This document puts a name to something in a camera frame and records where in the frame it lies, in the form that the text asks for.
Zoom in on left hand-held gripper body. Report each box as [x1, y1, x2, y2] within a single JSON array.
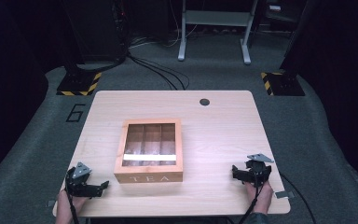
[[64, 161, 92, 199]]

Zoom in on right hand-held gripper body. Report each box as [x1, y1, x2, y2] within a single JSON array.
[[244, 152, 275, 189]]

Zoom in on wooden box with glass lid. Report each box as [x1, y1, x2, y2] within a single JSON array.
[[114, 118, 185, 185]]

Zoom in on person's left hand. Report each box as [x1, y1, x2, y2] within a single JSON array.
[[56, 189, 90, 217]]

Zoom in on person's right hand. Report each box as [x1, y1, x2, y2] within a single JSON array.
[[244, 180, 274, 216]]

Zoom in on black stand base striped edge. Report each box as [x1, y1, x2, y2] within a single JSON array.
[[56, 71, 103, 97], [259, 71, 306, 97]]

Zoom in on black cabinet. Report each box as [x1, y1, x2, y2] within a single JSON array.
[[60, 0, 129, 63]]

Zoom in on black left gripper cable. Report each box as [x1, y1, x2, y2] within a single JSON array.
[[68, 195, 80, 224]]

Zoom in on thin black cable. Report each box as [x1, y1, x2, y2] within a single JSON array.
[[279, 172, 319, 224]]

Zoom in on black floor cables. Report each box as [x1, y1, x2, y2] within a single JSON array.
[[126, 50, 191, 91]]

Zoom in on white metal desk frame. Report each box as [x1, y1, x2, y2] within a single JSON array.
[[177, 0, 259, 65]]

